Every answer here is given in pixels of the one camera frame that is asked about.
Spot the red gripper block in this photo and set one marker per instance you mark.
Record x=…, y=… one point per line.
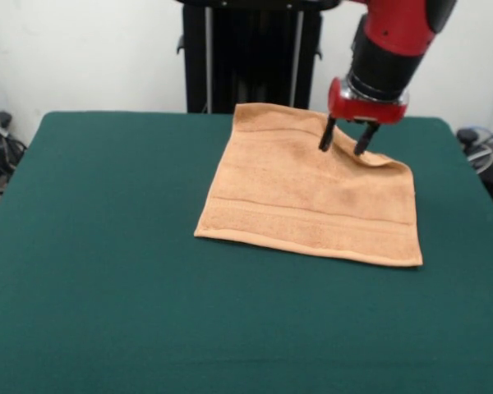
x=365, y=110

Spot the tan terry towel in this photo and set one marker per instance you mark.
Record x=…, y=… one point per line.
x=312, y=197

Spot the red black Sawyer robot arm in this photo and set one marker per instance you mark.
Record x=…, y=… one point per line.
x=394, y=45

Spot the grey chair base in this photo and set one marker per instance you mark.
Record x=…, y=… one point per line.
x=470, y=135

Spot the dark green table cloth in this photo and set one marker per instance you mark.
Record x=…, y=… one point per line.
x=107, y=287

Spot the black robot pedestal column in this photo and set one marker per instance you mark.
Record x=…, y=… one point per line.
x=250, y=61

